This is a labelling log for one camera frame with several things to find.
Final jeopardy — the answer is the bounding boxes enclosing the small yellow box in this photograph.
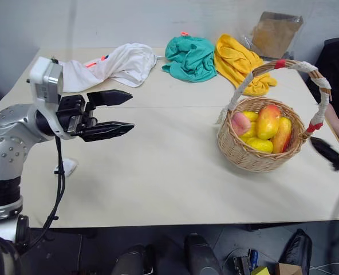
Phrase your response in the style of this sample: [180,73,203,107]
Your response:
[250,265,270,275]

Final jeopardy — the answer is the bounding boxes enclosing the large red-yellow mango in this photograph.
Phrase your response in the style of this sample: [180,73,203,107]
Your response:
[256,104,282,140]

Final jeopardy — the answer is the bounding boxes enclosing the black chair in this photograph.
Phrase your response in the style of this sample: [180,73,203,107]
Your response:
[305,37,339,127]

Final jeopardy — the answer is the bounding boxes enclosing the small white plastic piece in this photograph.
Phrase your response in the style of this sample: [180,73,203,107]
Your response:
[53,158,78,176]

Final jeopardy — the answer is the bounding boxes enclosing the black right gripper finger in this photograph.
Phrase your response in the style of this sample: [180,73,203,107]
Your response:
[310,136,339,165]

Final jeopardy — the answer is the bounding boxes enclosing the black bag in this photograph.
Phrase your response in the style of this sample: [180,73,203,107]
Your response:
[279,228,313,275]

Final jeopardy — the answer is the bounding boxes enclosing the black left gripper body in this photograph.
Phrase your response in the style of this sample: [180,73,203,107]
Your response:
[56,94,98,136]

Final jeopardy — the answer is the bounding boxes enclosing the black torso cable bundle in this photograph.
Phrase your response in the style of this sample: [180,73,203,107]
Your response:
[0,234,23,275]

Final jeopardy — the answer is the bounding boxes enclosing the brown cardboard box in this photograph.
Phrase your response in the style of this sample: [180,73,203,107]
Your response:
[274,261,303,275]

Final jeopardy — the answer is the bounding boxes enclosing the brown bag in clear plastic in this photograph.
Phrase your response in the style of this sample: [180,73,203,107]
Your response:
[241,11,304,60]

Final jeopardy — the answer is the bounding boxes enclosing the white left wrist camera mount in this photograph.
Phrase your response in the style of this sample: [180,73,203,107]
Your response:
[28,56,76,140]

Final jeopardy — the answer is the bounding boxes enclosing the dark rounded black shape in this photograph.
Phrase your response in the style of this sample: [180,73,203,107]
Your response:
[183,233,223,275]

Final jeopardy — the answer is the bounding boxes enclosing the yellow crumpled cloth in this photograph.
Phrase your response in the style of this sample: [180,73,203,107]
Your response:
[214,34,278,97]

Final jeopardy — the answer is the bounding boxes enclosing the pink peach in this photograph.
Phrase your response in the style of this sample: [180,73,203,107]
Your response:
[231,112,252,136]

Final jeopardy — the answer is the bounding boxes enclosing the small electronic board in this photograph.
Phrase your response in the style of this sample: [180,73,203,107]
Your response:
[232,248,259,273]

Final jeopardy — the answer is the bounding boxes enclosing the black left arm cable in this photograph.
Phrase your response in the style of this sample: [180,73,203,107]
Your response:
[23,135,66,253]

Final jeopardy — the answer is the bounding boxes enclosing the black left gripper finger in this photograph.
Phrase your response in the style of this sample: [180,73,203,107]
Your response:
[86,89,133,111]
[80,121,135,143]

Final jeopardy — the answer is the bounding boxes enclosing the teal crumpled cloth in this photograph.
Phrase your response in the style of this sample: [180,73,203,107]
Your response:
[161,36,218,84]

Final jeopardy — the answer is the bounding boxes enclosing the wicker basket with taped handle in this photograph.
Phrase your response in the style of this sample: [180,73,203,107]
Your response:
[216,58,332,173]

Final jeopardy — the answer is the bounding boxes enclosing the white crumpled cloth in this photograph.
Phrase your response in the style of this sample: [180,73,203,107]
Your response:
[61,42,157,93]

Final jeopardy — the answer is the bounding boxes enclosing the slim red-yellow mango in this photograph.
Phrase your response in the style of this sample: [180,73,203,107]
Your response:
[271,116,293,154]

